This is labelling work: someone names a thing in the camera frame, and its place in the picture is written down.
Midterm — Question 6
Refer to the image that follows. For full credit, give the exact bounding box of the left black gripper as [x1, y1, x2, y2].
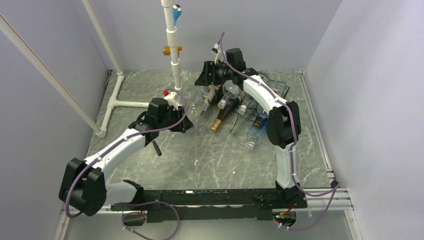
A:
[157, 105, 193, 132]

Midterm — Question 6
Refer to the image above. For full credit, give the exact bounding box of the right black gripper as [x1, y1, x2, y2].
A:
[193, 61, 233, 87]

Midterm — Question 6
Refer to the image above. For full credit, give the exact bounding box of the clear round cork-stoppered bottle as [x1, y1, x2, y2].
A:
[187, 99, 206, 117]

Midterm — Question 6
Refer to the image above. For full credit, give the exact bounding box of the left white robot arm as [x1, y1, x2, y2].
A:
[58, 97, 194, 218]

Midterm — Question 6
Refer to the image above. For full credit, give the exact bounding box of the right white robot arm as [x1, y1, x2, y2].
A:
[194, 45, 305, 208]

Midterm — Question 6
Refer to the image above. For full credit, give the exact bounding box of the dark green wine bottle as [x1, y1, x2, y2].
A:
[200, 85, 224, 116]

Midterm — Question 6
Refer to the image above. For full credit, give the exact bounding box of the clear bottle silver cap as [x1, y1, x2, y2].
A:
[217, 80, 244, 110]

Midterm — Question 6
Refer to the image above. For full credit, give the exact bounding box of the dark gold-foil wine bottle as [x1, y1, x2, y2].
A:
[209, 98, 240, 132]

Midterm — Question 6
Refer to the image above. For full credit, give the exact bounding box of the clear bottle dark label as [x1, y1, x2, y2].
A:
[237, 96, 259, 116]

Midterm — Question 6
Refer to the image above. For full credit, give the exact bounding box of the clear slim empty bottle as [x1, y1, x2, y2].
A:
[229, 113, 254, 136]

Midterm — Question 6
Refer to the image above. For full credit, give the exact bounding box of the blue square glass bottle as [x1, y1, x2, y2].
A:
[246, 118, 269, 149]

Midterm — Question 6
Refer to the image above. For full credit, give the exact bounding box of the clear square bottle black cap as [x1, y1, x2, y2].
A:
[253, 77, 287, 129]

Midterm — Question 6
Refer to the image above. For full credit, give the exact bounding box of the orange pipe clamp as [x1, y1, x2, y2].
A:
[162, 45, 183, 57]

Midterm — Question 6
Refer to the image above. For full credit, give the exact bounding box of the blue pipe clip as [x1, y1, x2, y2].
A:
[172, 4, 183, 26]

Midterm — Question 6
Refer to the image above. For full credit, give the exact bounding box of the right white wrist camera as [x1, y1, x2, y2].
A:
[211, 42, 224, 65]

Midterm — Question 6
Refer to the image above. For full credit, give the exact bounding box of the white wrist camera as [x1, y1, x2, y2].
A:
[211, 42, 224, 65]
[162, 90, 184, 109]

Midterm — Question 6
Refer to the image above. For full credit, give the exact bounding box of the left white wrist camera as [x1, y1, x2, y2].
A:
[162, 90, 184, 109]

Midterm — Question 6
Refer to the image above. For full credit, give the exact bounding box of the black handled metal tool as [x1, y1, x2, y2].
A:
[151, 140, 163, 156]

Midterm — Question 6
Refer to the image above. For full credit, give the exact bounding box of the black wire wine rack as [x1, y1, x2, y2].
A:
[196, 71, 289, 116]

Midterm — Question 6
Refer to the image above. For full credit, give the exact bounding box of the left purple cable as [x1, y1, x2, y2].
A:
[64, 88, 188, 240]

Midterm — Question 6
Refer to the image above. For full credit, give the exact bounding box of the purple cable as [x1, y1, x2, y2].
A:
[218, 31, 341, 232]
[64, 88, 188, 240]

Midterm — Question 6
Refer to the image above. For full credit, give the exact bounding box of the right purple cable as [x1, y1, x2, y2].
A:
[218, 31, 341, 232]

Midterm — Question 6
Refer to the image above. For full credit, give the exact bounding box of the aluminium frame rail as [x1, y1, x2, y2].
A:
[52, 71, 365, 240]

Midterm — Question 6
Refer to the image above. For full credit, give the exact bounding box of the white PVC pipe frame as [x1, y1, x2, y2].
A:
[0, 0, 182, 138]

